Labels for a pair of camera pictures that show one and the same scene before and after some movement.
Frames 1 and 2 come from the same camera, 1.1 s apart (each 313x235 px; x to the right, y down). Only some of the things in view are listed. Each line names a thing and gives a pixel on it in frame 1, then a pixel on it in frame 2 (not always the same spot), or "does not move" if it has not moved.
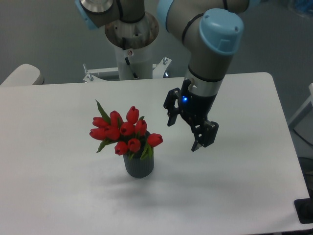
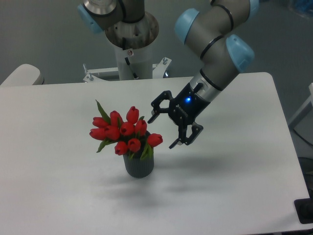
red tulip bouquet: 129,136 does not move
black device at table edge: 304,210 does not move
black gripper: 195,109 → 186,106
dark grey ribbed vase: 137,167 does not move
